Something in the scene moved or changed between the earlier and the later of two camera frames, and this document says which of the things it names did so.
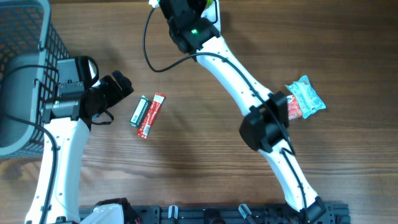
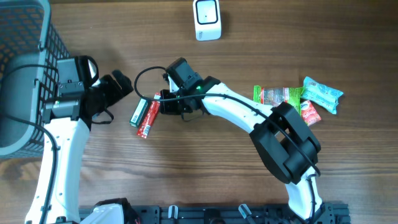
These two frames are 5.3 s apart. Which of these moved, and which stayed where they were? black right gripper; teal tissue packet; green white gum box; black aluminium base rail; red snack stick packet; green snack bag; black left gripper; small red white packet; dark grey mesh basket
Moved: small red white packet; teal tissue packet; green snack bag; black right gripper
Stayed: black left gripper; dark grey mesh basket; red snack stick packet; green white gum box; black aluminium base rail
